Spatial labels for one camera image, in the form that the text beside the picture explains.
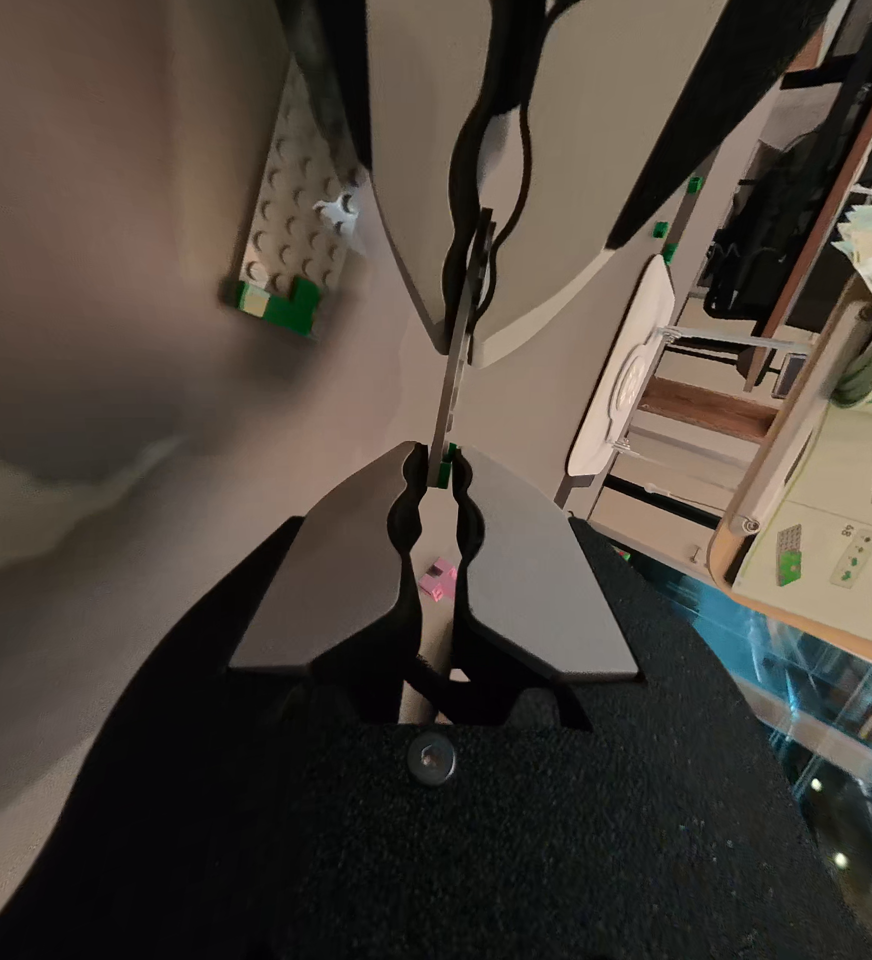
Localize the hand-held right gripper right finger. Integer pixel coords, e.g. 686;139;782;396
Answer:
447;446;640;725

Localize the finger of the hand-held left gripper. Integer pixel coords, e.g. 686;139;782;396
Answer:
472;0;715;369
367;0;497;354

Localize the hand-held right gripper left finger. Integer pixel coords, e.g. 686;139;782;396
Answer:
227;440;428;725

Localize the grey studded building plate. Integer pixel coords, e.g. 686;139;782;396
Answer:
428;208;497;489

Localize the grey desk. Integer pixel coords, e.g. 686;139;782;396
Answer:
0;0;782;841

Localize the pink brick pig figure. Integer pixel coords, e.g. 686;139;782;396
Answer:
418;556;458;603

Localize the small white brick piece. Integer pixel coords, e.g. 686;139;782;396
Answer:
312;189;362;235

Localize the grey plate with green corner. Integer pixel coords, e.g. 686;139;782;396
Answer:
222;56;368;340

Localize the black office chair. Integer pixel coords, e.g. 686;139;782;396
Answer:
702;127;850;320

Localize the instruction booklet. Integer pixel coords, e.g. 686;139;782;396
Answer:
732;180;872;627

